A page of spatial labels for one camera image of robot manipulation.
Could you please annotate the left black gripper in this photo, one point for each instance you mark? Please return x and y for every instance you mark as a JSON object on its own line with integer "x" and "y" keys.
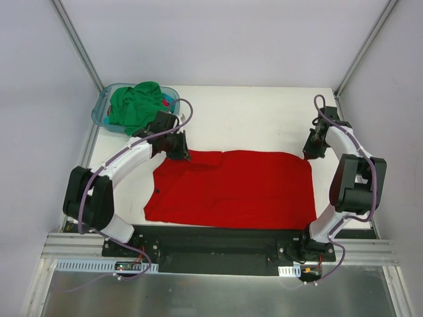
{"x": 178, "y": 147}

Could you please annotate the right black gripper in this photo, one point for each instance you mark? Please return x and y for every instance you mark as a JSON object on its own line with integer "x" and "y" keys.
{"x": 312, "y": 149}

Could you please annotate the red t shirt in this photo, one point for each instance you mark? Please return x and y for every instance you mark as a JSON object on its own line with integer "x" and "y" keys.
{"x": 235, "y": 190}

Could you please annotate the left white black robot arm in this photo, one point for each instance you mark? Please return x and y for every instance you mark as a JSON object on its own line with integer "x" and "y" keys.
{"x": 89, "y": 198}

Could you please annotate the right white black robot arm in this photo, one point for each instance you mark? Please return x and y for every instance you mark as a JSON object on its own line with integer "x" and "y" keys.
{"x": 356, "y": 188}

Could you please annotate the green t shirt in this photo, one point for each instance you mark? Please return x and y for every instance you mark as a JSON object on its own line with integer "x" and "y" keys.
{"x": 135, "y": 107}

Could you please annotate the clear blue plastic basket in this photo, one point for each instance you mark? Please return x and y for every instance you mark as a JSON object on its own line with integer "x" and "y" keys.
{"x": 101, "y": 109}

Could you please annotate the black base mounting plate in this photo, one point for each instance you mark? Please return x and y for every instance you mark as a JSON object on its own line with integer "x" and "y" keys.
{"x": 207, "y": 250}

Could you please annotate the right white slotted cable duct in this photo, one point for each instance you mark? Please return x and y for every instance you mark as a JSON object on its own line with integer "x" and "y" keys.
{"x": 290, "y": 271}

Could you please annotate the white slotted cable duct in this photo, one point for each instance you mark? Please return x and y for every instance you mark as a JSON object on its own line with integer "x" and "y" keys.
{"x": 290, "y": 271}
{"x": 105, "y": 266}

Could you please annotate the aluminium front rail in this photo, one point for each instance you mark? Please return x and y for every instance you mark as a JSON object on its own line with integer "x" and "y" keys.
{"x": 73, "y": 246}

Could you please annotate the left white slotted cable duct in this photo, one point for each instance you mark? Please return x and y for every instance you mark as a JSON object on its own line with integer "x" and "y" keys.
{"x": 105, "y": 266}

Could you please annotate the right aluminium frame post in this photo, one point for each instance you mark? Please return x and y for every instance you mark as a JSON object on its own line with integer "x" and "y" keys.
{"x": 372, "y": 35}

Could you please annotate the aluminium frame post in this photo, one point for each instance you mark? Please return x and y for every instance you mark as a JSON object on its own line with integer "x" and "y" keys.
{"x": 372, "y": 35}
{"x": 77, "y": 42}

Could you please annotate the left aluminium frame post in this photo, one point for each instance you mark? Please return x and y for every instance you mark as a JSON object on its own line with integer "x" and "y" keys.
{"x": 77, "y": 42}

